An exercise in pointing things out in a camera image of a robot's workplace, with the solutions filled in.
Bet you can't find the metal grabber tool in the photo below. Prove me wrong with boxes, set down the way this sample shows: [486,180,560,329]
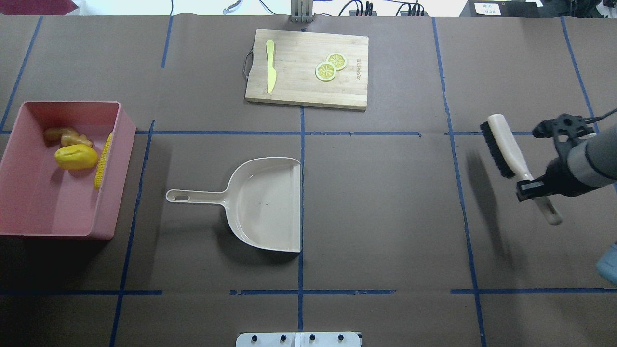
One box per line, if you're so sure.
[223,0,243,15]

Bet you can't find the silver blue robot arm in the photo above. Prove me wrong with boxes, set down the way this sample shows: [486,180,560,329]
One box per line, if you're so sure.
[516,114,617,201]

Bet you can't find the black box with label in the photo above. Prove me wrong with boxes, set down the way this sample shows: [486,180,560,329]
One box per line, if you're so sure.
[459,0,540,18]

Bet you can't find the beige hand brush black bristles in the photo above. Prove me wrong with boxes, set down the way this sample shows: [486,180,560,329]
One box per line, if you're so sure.
[480,114,563,226]

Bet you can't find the yellow toy corn cob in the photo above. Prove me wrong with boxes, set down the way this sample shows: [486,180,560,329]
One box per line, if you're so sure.
[94,132,114,190]

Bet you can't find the beige plastic dustpan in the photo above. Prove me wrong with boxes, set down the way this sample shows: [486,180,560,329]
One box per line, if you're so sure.
[165,157,302,253]

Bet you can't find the pink cloth on stand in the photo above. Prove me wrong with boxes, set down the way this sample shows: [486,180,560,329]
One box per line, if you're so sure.
[0,0,79,16]

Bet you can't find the wooden cutting board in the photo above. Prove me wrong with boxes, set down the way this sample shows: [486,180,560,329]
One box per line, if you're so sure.
[245,29,369,110]

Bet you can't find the tan toy ginger root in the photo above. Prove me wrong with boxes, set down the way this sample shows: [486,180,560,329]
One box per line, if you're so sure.
[43,127,93,147]

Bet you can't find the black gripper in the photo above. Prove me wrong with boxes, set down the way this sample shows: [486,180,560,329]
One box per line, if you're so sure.
[516,114,596,202]

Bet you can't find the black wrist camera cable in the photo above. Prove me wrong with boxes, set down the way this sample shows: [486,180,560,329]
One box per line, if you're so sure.
[586,107,617,122]

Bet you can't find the pink plastic bin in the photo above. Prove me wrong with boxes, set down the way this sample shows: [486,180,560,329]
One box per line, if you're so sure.
[0,101,136,240]

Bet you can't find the white pillar with base plate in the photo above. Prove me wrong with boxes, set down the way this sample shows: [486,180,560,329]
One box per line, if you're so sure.
[235,331,363,347]

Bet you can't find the yellow plastic toy knife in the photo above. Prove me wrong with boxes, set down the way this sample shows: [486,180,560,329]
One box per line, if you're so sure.
[265,40,277,93]

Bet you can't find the yellow toy potato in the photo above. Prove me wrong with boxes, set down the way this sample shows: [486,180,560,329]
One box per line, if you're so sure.
[54,144,99,171]

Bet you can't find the aluminium frame post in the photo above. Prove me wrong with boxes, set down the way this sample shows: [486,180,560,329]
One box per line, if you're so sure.
[290,0,314,23]

